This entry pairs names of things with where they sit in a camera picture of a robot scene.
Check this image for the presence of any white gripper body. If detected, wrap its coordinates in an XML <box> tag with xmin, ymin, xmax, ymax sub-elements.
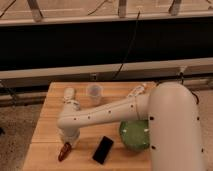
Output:
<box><xmin>59</xmin><ymin>129</ymin><xmax>80</xmax><ymax>146</ymax></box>

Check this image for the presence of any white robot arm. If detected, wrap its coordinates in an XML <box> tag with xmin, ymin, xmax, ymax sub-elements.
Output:
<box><xmin>57</xmin><ymin>82</ymin><xmax>207</xmax><ymax>171</ymax></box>

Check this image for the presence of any black smartphone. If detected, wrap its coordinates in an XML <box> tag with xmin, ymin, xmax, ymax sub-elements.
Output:
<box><xmin>93</xmin><ymin>136</ymin><xmax>114</xmax><ymax>164</ymax></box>

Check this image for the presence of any clear plastic cup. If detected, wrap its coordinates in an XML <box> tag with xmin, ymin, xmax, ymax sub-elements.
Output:
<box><xmin>86</xmin><ymin>84</ymin><xmax>102</xmax><ymax>106</ymax></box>

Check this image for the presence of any green bowl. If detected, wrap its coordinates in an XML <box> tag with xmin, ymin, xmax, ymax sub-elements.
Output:
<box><xmin>119</xmin><ymin>120</ymin><xmax>150</xmax><ymax>152</ymax></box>

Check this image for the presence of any white plastic bottle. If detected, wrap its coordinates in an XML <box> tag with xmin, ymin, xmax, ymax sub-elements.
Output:
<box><xmin>127</xmin><ymin>84</ymin><xmax>146</xmax><ymax>98</ymax></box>

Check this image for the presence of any wall power outlet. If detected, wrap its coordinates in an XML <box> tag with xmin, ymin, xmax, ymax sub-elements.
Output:
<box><xmin>91</xmin><ymin>73</ymin><xmax>98</xmax><ymax>81</ymax></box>

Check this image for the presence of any black cable near robot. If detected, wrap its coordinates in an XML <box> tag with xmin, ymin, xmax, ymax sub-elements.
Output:
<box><xmin>155</xmin><ymin>71</ymin><xmax>200</xmax><ymax>105</ymax></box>

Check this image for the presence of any black hanging cable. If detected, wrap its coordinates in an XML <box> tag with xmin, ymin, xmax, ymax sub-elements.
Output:
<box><xmin>111</xmin><ymin>10</ymin><xmax>141</xmax><ymax>81</ymax></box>

